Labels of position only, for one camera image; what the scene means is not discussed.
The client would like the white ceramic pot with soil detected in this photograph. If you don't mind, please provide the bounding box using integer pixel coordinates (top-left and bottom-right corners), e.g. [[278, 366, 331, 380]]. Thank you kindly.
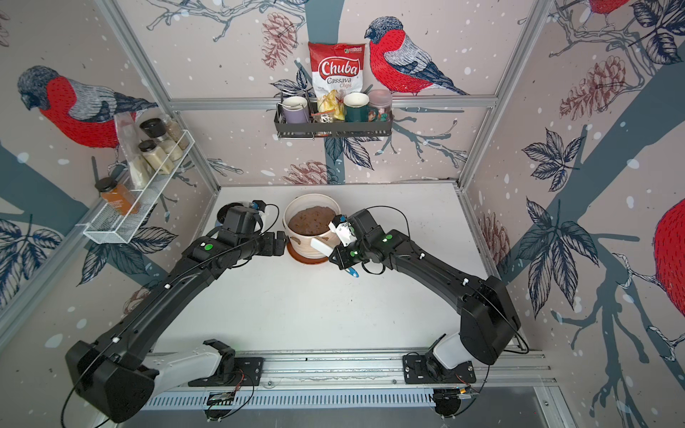
[[283, 194, 342, 259]]

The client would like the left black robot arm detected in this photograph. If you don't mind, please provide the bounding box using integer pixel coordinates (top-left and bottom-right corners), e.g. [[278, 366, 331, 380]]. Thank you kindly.
[[65, 200, 286, 423]]

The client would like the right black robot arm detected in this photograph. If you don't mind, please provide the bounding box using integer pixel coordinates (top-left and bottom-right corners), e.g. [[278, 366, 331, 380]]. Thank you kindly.
[[329, 209, 521, 369]]

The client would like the small black bowl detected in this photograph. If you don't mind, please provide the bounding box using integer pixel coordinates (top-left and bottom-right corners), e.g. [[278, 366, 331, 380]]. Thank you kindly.
[[215, 203, 242, 226]]

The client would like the small snack packet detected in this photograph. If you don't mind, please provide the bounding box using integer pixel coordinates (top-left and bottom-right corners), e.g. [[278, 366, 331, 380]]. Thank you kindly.
[[312, 110, 335, 124]]

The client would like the purple mug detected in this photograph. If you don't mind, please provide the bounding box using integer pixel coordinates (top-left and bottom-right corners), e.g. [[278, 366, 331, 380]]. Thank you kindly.
[[280, 96, 310, 124]]

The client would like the green mug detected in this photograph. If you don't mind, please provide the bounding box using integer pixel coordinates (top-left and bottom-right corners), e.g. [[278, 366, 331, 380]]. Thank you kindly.
[[344, 92, 370, 123]]

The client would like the clear plastic bag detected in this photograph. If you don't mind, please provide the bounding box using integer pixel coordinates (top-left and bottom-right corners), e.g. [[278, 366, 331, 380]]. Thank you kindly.
[[114, 112, 153, 190]]

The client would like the black lid spice jar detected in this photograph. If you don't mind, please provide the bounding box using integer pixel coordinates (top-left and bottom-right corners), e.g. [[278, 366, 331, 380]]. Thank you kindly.
[[139, 118, 184, 162], [138, 139, 174, 175]]

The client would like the orange spice jar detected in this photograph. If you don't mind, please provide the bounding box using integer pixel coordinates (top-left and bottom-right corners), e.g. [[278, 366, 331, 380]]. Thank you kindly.
[[95, 177, 139, 216]]

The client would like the pink lidded jar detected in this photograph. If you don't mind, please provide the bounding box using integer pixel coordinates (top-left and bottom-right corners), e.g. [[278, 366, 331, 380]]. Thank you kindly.
[[367, 89, 392, 122]]

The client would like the red Chuba chips bag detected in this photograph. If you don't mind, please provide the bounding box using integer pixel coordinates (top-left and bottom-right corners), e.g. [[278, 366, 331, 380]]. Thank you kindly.
[[308, 42, 365, 121]]

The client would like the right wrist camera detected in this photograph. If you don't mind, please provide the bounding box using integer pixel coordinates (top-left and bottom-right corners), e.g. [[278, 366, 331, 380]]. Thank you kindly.
[[328, 215, 357, 247]]

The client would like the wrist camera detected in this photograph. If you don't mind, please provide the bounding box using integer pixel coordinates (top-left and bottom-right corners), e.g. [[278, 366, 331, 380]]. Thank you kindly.
[[328, 215, 357, 247], [250, 200, 267, 212]]

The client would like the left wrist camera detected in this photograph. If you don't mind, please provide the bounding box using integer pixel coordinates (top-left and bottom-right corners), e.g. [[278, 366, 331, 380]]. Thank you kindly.
[[250, 200, 267, 212]]

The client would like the left camera cable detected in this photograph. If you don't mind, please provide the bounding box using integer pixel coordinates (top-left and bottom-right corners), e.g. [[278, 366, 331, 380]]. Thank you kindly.
[[256, 202, 282, 236]]

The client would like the camera cable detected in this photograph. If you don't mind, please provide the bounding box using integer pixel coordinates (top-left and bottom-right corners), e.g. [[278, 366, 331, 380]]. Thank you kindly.
[[256, 202, 282, 236], [363, 205, 412, 239]]

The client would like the right camera cable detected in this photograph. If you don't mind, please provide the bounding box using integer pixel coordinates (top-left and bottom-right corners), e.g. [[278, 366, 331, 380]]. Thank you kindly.
[[363, 205, 412, 239]]

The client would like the black wall shelf basket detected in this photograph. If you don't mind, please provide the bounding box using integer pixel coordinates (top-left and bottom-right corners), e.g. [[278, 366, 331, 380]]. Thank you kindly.
[[274, 103, 394, 139]]

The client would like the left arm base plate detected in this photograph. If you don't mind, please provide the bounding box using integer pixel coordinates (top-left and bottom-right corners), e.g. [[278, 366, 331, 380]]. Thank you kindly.
[[188, 357, 265, 387]]

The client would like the aluminium mounting rail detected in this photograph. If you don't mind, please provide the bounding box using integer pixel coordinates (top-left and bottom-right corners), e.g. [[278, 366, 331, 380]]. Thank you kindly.
[[114, 348, 558, 392]]

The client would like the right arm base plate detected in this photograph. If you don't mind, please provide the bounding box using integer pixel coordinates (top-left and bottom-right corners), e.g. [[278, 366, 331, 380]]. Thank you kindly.
[[402, 352, 476, 385]]

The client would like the white wire wall rack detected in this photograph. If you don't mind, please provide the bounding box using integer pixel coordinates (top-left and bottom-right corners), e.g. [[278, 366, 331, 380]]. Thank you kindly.
[[83, 129, 196, 244]]

